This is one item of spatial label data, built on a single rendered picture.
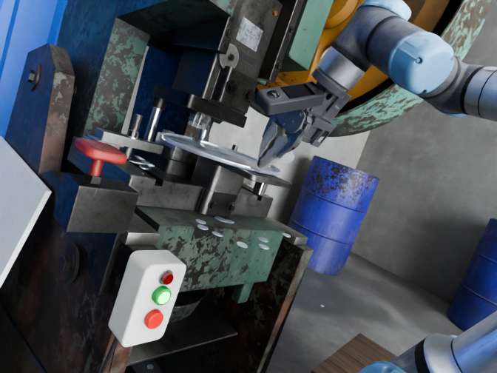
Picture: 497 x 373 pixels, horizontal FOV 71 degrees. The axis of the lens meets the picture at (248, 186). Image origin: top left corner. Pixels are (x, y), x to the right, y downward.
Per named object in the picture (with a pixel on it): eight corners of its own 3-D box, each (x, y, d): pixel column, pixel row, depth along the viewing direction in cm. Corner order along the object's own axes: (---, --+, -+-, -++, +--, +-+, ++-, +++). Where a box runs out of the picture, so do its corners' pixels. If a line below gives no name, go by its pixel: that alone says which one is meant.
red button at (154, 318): (160, 328, 54) (166, 311, 53) (145, 331, 52) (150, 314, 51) (157, 323, 55) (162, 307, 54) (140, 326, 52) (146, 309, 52)
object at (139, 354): (237, 334, 100) (237, 333, 100) (88, 377, 68) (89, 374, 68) (160, 264, 128) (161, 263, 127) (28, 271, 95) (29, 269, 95)
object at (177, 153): (217, 169, 94) (223, 152, 93) (171, 158, 82) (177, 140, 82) (197, 159, 100) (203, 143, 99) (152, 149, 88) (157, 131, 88)
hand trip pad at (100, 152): (117, 204, 52) (132, 155, 51) (76, 200, 48) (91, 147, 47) (98, 188, 57) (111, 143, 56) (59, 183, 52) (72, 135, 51)
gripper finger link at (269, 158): (281, 181, 72) (309, 146, 68) (260, 175, 68) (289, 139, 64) (274, 171, 74) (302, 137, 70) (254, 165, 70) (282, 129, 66)
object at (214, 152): (191, 157, 62) (191, 152, 62) (143, 127, 85) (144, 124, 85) (304, 183, 80) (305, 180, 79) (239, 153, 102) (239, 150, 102)
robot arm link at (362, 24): (399, -8, 50) (367, -22, 56) (347, 59, 55) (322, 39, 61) (425, 21, 55) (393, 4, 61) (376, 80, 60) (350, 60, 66)
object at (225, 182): (274, 238, 78) (295, 182, 76) (231, 237, 68) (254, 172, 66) (206, 198, 94) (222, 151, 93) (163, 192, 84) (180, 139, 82)
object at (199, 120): (208, 131, 90) (213, 117, 90) (194, 126, 87) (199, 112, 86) (201, 128, 92) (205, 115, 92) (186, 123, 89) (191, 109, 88)
